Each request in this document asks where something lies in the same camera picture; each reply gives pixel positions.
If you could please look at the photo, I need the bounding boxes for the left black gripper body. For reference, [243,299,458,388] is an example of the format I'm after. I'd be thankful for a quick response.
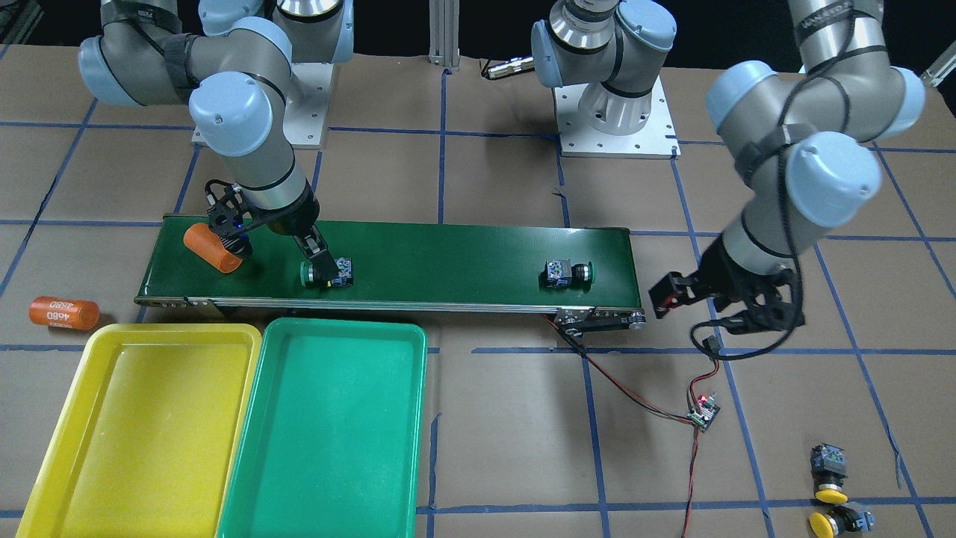
[649,238,789,319]

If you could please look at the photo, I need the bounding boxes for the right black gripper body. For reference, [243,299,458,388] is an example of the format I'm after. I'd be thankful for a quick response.
[246,191,330,259]

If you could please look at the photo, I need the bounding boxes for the green push button switch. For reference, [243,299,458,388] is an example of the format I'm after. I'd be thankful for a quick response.
[539,259,595,289]
[298,258,354,288]

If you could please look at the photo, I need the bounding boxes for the plain orange cylinder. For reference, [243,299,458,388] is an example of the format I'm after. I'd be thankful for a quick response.
[182,222,243,273]

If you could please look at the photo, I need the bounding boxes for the orange cylinder with 4680 print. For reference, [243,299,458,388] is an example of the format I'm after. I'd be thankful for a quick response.
[28,296,100,330]

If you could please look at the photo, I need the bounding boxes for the yellow push button switch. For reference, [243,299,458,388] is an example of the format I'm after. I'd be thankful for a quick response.
[810,443,849,505]
[808,503,875,537]

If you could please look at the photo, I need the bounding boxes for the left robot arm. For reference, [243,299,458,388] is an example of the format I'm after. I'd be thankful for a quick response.
[530,1,925,330]

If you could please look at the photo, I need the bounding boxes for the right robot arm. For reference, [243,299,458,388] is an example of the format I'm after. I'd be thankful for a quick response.
[78,1,354,288]

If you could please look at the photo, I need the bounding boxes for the black inline connector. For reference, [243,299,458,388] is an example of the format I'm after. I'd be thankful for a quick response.
[703,335,721,360]

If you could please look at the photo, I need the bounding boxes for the green conveyor belt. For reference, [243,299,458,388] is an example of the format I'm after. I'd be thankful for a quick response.
[134,214,646,335]

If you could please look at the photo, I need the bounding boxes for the small motor controller board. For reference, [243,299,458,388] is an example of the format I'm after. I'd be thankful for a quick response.
[686,394,721,433]

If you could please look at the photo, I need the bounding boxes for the green plastic tray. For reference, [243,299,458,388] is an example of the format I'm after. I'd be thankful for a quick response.
[217,318,428,537]

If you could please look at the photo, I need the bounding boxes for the yellow plastic tray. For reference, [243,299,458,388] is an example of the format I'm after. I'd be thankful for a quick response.
[16,323,262,537]

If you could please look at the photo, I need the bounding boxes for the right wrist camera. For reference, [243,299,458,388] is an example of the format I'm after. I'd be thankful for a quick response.
[204,179,248,234]

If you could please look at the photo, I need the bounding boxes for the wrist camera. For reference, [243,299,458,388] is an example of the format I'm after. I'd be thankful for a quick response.
[204,179,248,234]
[689,269,805,362]

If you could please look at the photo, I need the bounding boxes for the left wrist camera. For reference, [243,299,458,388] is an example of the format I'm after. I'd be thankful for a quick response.
[689,269,805,362]

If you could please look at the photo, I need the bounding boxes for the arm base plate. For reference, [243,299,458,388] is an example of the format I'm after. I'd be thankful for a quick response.
[187,59,334,158]
[553,78,682,159]

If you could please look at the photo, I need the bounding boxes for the red black wire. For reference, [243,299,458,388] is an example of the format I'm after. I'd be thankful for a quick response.
[541,314,721,538]

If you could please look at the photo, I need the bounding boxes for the aluminium frame post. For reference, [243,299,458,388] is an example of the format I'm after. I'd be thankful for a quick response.
[428,0,460,71]

